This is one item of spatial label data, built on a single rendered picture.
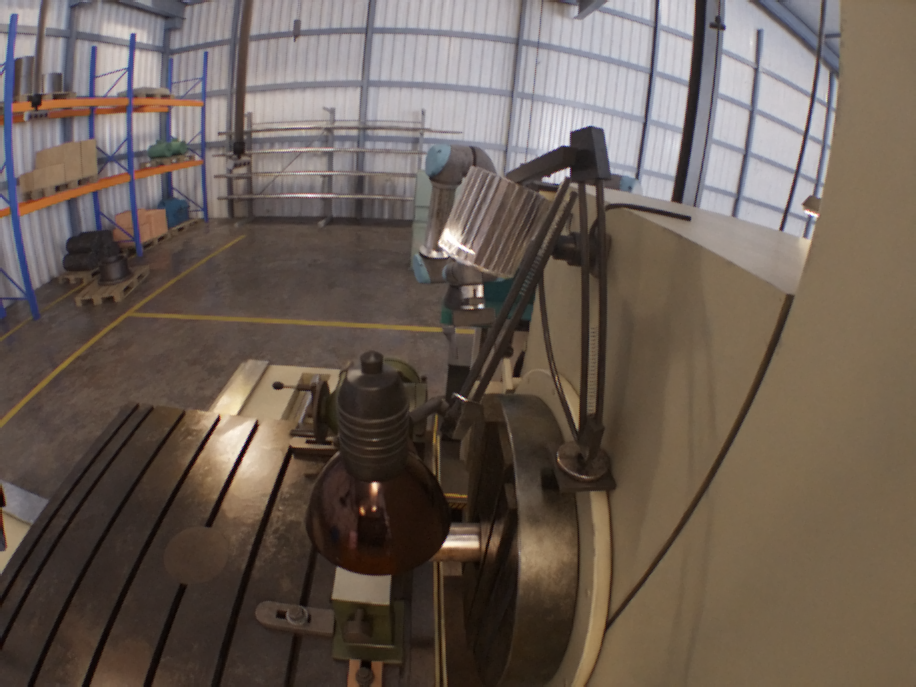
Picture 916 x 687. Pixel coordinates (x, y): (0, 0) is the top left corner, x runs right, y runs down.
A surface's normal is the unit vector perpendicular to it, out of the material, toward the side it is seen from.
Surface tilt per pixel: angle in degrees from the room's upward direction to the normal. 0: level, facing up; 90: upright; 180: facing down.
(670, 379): 90
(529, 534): 32
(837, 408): 90
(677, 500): 90
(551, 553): 39
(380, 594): 0
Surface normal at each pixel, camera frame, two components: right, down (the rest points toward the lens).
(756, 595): -0.99, -0.06
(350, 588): 0.09, -0.88
